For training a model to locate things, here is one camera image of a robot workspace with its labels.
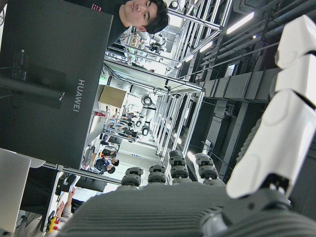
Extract brown cardboard box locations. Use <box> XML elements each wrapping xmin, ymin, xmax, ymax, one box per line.
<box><xmin>98</xmin><ymin>85</ymin><xmax>127</xmax><ymax>109</ymax></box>

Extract silver Huawei laptop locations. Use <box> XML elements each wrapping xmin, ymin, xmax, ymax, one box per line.
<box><xmin>0</xmin><ymin>148</ymin><xmax>32</xmax><ymax>233</ymax></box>

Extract ceiling light strip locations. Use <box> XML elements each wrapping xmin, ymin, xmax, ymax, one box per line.
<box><xmin>226</xmin><ymin>11</ymin><xmax>255</xmax><ymax>35</ymax></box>

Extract black Huawei monitor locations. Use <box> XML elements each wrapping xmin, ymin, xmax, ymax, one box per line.
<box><xmin>0</xmin><ymin>0</ymin><xmax>114</xmax><ymax>171</ymax></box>

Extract person in black shirt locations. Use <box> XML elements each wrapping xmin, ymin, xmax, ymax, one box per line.
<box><xmin>63</xmin><ymin>0</ymin><xmax>170</xmax><ymax>47</ymax></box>

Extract yellow emergency stop box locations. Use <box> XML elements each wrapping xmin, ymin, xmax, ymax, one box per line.
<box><xmin>48</xmin><ymin>215</ymin><xmax>60</xmax><ymax>233</ymax></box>

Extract person in beige hoodie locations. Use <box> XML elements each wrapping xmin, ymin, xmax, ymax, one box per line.
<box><xmin>55</xmin><ymin>187</ymin><xmax>78</xmax><ymax>224</ymax></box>

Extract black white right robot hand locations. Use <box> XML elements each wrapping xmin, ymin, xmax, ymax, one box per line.
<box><xmin>56</xmin><ymin>14</ymin><xmax>316</xmax><ymax>237</ymax></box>

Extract aluminium frame cage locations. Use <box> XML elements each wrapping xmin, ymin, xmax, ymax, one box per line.
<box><xmin>103</xmin><ymin>59</ymin><xmax>206</xmax><ymax>158</ymax></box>

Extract seated person in dark clothes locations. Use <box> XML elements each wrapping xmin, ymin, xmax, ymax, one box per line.
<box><xmin>100</xmin><ymin>148</ymin><xmax>118</xmax><ymax>158</ymax></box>
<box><xmin>95</xmin><ymin>158</ymin><xmax>120</xmax><ymax>175</ymax></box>

